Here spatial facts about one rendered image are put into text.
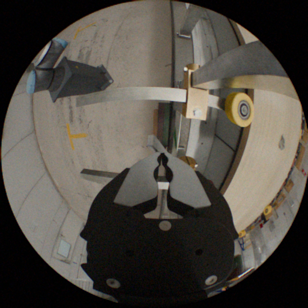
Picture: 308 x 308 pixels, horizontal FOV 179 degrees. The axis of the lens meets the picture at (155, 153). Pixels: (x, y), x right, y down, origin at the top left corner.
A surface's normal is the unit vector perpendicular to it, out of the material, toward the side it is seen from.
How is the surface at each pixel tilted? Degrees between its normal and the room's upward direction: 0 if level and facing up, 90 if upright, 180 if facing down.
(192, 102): 0
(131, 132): 0
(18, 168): 90
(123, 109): 0
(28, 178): 90
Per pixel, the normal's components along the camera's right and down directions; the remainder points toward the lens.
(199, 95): -0.04, 0.47
